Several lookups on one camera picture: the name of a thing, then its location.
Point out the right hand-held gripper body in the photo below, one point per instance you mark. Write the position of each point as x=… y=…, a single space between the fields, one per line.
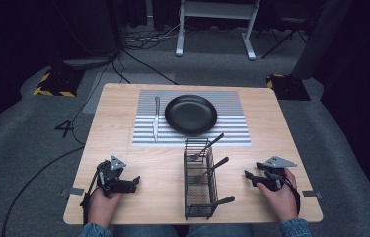
x=276 y=173

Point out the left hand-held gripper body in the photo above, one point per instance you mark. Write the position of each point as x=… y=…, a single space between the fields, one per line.
x=113 y=171

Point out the person's right hand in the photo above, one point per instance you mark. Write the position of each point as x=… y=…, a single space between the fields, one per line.
x=281 y=200

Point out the person's left hand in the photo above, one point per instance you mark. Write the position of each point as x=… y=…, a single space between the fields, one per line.
x=102 y=207

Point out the grey striped placemat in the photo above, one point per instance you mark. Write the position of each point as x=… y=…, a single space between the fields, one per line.
x=238 y=131

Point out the grey tape strip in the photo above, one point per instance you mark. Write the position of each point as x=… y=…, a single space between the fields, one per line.
x=74 y=191
x=312 y=194

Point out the silver table knife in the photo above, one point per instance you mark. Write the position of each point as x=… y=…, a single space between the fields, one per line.
x=156 y=115

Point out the yellow-black striped stand base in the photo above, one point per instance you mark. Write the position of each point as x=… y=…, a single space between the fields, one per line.
x=287 y=87
x=57 y=84

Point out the black round plate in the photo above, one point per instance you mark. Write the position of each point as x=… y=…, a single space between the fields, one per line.
x=190 y=114

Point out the black tripod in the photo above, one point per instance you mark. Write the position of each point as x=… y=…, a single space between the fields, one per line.
x=286 y=36

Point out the dark stand post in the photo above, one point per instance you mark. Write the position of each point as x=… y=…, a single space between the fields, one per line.
x=320 y=39

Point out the white desk frame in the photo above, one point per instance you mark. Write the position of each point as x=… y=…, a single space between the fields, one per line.
x=217 y=10

